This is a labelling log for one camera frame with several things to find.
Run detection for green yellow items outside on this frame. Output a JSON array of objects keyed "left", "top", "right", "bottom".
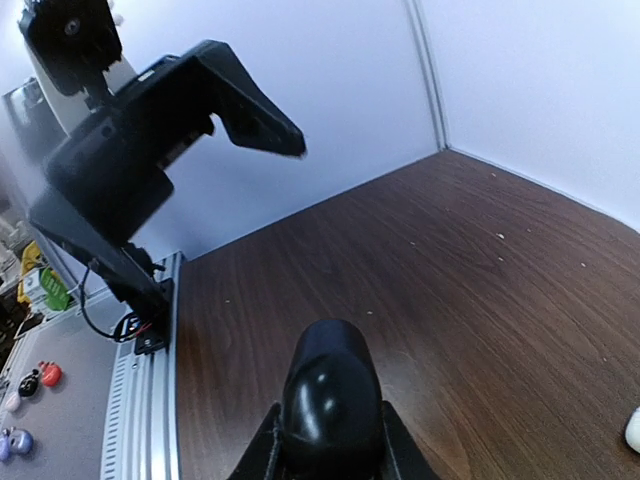
[{"left": 17, "top": 241, "right": 72, "bottom": 318}]

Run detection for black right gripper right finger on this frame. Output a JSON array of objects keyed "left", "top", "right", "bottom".
[{"left": 380, "top": 401, "right": 440, "bottom": 480}]

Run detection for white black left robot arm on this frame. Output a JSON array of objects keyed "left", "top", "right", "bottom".
[{"left": 19, "top": 1, "right": 306, "bottom": 310}]

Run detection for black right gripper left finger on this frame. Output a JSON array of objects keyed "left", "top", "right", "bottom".
[{"left": 228, "top": 403, "right": 285, "bottom": 480}]

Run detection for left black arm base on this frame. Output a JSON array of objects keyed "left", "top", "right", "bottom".
[{"left": 107, "top": 278, "right": 174, "bottom": 355}]

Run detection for aluminium front rail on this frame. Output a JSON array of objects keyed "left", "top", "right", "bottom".
[{"left": 99, "top": 252, "right": 183, "bottom": 479}]

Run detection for pink earbud case outside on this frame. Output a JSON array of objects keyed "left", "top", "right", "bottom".
[{"left": 4, "top": 392, "right": 22, "bottom": 413}]

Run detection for white earbud charging case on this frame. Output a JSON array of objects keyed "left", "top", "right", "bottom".
[{"left": 624, "top": 407, "right": 640, "bottom": 454}]

